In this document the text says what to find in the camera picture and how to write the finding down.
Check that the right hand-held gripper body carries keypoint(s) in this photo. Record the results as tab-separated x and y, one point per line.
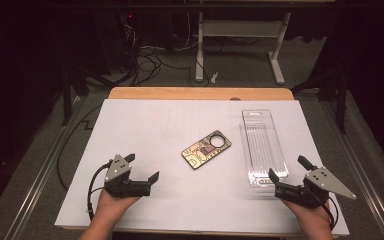
300	195

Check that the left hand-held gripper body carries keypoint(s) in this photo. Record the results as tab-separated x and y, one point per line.
125	188

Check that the clear plastic packaging tray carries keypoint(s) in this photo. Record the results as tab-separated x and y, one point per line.
261	150

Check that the person's left hand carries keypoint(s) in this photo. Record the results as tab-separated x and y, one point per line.
111	205

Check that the person's right hand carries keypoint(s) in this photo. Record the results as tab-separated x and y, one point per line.
310	216

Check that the white board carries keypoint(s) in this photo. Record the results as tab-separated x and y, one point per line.
166	206

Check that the black stand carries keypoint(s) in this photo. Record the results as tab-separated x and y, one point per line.
67	96
341	106

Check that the small white floor object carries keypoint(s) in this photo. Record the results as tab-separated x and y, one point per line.
214	77

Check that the dark computer tower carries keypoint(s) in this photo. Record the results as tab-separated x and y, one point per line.
113	40

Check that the metal floor rail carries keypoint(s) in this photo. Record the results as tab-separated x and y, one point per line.
363	186
43	173

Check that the white metal stand frame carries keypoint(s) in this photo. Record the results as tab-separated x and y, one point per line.
240	28

